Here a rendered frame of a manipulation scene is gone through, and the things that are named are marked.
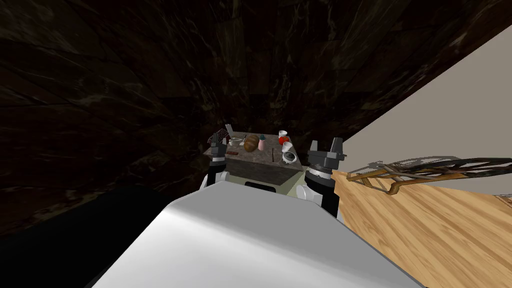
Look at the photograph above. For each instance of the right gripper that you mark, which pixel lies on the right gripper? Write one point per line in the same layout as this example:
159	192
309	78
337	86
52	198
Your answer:
324	159

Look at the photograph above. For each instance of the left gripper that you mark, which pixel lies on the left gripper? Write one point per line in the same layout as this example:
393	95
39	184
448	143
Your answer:
219	150

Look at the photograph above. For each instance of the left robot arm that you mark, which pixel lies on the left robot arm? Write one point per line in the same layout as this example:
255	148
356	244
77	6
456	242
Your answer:
218	167

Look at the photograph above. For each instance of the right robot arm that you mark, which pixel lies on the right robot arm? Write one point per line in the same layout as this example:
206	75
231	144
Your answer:
320	186

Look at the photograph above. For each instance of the grey book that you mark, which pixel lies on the grey book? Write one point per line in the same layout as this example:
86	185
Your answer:
229	130

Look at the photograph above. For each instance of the white spoon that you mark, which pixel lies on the white spoon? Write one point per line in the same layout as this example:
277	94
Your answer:
242	140

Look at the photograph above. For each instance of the brown bread loaf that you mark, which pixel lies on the brown bread loaf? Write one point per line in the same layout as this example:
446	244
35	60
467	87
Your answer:
251	143

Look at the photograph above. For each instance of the white cup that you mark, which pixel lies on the white cup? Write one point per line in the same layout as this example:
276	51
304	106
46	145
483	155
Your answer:
286	146

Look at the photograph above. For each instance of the grey marble table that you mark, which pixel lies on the grey marble table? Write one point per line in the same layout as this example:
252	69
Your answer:
256	160

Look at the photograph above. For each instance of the red tomato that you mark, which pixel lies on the red tomato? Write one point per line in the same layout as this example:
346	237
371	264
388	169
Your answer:
283	140

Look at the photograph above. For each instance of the pink bottle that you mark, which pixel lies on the pink bottle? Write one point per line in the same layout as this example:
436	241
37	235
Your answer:
262	143

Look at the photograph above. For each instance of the white mug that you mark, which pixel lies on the white mug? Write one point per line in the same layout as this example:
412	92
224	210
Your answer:
282	133

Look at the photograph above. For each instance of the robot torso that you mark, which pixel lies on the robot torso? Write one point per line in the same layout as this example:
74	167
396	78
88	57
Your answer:
256	240

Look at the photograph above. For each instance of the round wicker chair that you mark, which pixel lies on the round wicker chair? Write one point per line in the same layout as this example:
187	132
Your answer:
432	168

